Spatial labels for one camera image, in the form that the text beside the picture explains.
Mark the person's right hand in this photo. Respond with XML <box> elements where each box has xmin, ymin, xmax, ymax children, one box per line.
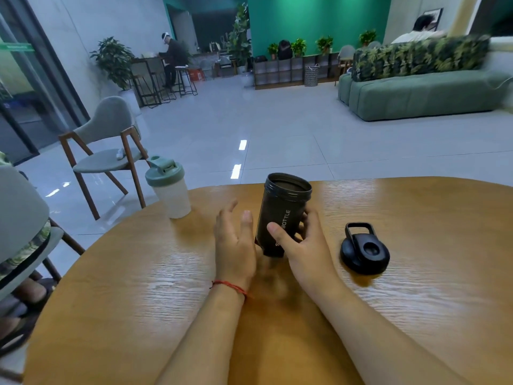
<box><xmin>266</xmin><ymin>208</ymin><xmax>347</xmax><ymax>304</ymax></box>

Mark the person's left hand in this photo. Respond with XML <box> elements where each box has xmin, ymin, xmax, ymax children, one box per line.
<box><xmin>213</xmin><ymin>201</ymin><xmax>258</xmax><ymax>294</ymax></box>

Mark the black bottle lid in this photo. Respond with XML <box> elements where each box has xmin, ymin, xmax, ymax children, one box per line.
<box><xmin>339</xmin><ymin>222</ymin><xmax>391</xmax><ymax>276</ymax></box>

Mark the black shaker bottle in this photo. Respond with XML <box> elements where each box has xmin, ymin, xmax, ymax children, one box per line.
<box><xmin>254</xmin><ymin>172</ymin><xmax>313</xmax><ymax>258</ymax></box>

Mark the person's right forearm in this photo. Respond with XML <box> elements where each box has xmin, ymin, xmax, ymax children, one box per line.
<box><xmin>308</xmin><ymin>280</ymin><xmax>473</xmax><ymax>385</ymax></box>

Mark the person's left forearm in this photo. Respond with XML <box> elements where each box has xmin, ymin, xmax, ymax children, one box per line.
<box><xmin>154</xmin><ymin>286</ymin><xmax>247</xmax><ymax>385</ymax></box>

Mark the low dark wooden shelf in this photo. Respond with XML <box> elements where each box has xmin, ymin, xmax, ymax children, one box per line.
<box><xmin>252</xmin><ymin>52</ymin><xmax>341</xmax><ymax>91</ymax></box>

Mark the white seat bar stool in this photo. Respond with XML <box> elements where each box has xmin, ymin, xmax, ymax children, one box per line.
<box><xmin>175</xmin><ymin>66</ymin><xmax>199</xmax><ymax>97</ymax></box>

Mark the green sofa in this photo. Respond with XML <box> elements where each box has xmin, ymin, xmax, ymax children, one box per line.
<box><xmin>338</xmin><ymin>70</ymin><xmax>513</xmax><ymax>122</ymax></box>

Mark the black bar chair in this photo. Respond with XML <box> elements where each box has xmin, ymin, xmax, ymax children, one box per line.
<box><xmin>131</xmin><ymin>59</ymin><xmax>161</xmax><ymax>109</ymax></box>

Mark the leaf print seat cushion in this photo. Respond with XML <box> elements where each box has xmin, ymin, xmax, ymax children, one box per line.
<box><xmin>0</xmin><ymin>220</ymin><xmax>52</xmax><ymax>281</ymax></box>

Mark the black bar table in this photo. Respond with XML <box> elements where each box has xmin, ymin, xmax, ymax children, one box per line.
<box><xmin>130</xmin><ymin>56</ymin><xmax>177</xmax><ymax>109</ymax></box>

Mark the tall leafy plant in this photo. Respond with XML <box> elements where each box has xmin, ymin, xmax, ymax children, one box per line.
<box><xmin>226</xmin><ymin>2</ymin><xmax>253</xmax><ymax>75</ymax></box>

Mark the large plant white pot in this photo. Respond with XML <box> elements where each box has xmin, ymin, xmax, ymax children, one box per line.
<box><xmin>90</xmin><ymin>36</ymin><xmax>141</xmax><ymax>117</ymax></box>

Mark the leaf print sofa backrest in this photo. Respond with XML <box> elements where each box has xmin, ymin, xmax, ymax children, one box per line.
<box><xmin>352</xmin><ymin>34</ymin><xmax>492</xmax><ymax>83</ymax></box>

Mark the framed picture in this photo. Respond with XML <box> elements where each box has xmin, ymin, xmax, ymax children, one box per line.
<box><xmin>423</xmin><ymin>7</ymin><xmax>445</xmax><ymax>30</ymax></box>

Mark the window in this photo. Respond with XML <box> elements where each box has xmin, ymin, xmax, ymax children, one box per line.
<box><xmin>469</xmin><ymin>0</ymin><xmax>513</xmax><ymax>36</ymax></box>

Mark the red string bracelet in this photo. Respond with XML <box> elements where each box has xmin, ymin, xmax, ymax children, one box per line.
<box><xmin>210</xmin><ymin>279</ymin><xmax>249</xmax><ymax>299</ymax></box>

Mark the grey chair wooden frame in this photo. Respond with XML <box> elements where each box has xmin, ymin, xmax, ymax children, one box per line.
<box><xmin>59</xmin><ymin>96</ymin><xmax>151</xmax><ymax>221</ymax></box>
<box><xmin>0</xmin><ymin>164</ymin><xmax>87</xmax><ymax>381</ymax></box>

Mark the glass door black frame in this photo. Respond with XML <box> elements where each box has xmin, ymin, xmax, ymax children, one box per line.
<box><xmin>0</xmin><ymin>0</ymin><xmax>91</xmax><ymax>165</ymax></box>

